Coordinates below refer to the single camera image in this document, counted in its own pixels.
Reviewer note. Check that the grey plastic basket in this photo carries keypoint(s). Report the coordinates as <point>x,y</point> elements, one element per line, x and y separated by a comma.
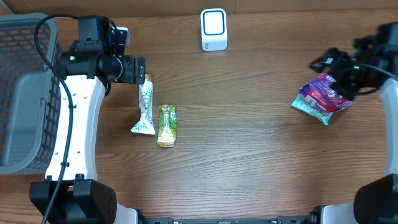
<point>30,99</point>

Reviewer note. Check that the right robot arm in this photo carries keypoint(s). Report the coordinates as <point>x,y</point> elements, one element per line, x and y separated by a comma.
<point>372,67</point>

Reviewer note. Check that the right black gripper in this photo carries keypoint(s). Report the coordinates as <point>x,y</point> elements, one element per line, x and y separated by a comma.
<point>335,61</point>

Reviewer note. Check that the teal package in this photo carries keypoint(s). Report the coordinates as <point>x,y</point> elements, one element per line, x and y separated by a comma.
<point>300,104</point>

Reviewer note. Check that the white tube with gold cap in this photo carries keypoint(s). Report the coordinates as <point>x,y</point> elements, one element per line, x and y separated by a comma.
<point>145,125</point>

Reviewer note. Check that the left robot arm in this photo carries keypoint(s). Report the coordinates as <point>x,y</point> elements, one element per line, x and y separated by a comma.
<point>71,192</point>

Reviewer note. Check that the green yellow snack pouch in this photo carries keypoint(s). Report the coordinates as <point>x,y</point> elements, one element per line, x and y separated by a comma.
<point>167,133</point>

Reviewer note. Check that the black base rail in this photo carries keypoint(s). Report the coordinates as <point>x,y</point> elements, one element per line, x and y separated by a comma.
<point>308,219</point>

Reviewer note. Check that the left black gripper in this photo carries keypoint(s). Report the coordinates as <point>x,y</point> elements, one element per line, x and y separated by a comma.
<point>138,70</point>

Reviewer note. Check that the purple snack package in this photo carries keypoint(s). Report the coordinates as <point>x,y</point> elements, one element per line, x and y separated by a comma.
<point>319,94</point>

